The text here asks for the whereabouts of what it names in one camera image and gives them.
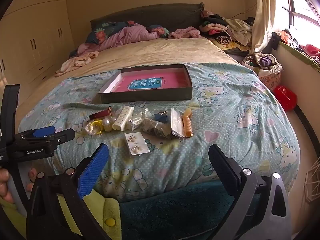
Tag wooden stick rack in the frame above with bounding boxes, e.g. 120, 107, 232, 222
304, 155, 320, 203

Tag thin wall cable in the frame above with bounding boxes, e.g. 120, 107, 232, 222
235, 1, 258, 18

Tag cream wardrobe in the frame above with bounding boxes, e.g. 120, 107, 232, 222
0, 0, 75, 85

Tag small clear bag of jewelry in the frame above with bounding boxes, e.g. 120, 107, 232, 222
129, 107, 150, 128

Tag beige bed sheet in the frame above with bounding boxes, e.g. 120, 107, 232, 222
15, 36, 242, 120

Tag small blue box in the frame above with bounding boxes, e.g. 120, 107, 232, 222
153, 112, 168, 123

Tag pile of mixed clothes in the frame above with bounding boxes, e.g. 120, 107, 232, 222
199, 9, 254, 53

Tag red plastic container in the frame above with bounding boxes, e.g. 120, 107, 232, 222
273, 85, 297, 111

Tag dark teal fleece blanket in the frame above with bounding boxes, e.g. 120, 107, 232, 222
119, 180, 265, 240

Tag shallow dark cardboard box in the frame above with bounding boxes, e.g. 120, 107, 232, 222
97, 64, 193, 104

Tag card of flower earrings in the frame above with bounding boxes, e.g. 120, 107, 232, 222
124, 132, 150, 155

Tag yellow-green quilted cloth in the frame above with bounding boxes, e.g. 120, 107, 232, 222
0, 187, 123, 240

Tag cream pearl hair clip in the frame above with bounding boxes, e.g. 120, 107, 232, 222
101, 116, 118, 132

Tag dark floral pillow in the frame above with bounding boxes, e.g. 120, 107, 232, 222
86, 21, 132, 44
147, 24, 171, 39

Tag red and orange clothes heap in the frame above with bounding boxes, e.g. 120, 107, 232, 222
278, 30, 320, 64

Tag white hair claw clip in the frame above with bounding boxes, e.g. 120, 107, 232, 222
112, 106, 134, 131

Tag orange spiral hair tie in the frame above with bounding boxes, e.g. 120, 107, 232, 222
182, 107, 194, 137

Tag yellow rings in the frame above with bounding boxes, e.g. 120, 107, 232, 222
84, 119, 104, 135

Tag black pouch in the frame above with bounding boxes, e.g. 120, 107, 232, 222
271, 31, 282, 51

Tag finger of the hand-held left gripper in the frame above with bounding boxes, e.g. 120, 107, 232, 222
14, 126, 56, 141
37, 128, 76, 147

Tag pink duvet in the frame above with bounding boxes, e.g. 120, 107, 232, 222
77, 23, 160, 55

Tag clear bag with white card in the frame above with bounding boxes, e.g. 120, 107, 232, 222
171, 108, 185, 138

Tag cream curtain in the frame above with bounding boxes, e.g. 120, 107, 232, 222
250, 0, 292, 55

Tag pink fluffy garment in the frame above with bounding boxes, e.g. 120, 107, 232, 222
168, 29, 202, 40

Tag laundry basket with clothes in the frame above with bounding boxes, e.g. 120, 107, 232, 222
242, 52, 283, 93

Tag dark green headboard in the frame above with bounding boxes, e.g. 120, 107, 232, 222
90, 2, 204, 30

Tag window with dark frame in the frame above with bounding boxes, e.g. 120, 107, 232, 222
282, 0, 320, 30

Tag green windowsill mat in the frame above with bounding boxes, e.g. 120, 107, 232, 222
279, 41, 320, 73

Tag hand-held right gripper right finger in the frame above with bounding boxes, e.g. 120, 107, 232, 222
208, 144, 293, 240

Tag cartoon cat printed blanket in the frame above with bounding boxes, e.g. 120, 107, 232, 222
19, 62, 300, 203

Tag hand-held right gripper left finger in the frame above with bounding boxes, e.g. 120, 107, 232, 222
26, 143, 112, 240

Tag pale pink printed garment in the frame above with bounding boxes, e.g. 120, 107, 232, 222
55, 51, 99, 77

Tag person's left hand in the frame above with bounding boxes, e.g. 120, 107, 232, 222
0, 167, 38, 204

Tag pink book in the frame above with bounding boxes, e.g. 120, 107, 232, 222
114, 70, 187, 93

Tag clear bag of dark jewelry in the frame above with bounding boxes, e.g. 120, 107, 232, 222
141, 117, 175, 139

